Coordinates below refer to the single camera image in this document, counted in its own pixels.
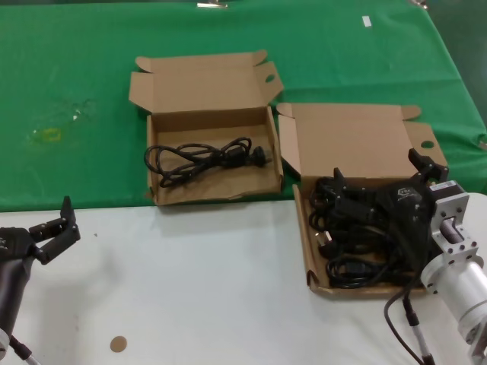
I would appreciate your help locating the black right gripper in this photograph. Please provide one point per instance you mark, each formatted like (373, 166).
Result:
(409, 209)

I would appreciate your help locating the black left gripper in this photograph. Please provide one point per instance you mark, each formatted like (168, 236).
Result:
(13, 266)

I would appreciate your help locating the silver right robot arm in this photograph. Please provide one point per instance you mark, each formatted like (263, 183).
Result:
(456, 281)

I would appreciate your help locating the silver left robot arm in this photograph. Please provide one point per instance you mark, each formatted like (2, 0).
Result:
(3, 340)

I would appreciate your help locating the cardboard box with intact rim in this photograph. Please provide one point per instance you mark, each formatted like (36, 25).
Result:
(342, 144)

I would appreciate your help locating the cardboard box with torn rim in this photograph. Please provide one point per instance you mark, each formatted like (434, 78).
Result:
(213, 190)

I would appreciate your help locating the round brown sticker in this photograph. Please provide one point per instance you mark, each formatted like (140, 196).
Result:
(118, 344)

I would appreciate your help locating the clear tape scrap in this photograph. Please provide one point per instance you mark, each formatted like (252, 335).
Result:
(76, 112)

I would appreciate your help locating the white paper label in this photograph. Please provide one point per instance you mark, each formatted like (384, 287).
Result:
(367, 21)

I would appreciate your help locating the green tablecloth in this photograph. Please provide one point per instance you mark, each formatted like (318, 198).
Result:
(76, 57)

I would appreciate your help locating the metal cloth clip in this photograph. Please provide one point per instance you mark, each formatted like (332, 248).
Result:
(419, 3)
(211, 4)

